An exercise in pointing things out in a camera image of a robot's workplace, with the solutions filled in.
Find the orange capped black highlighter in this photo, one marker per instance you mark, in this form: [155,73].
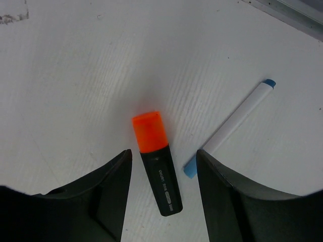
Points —
[158,163]

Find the blue capped white pen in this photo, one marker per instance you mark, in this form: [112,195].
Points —
[238,116]

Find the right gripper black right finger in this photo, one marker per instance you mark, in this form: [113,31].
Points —
[237,208]

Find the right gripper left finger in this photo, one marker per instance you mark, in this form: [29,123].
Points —
[91,208]

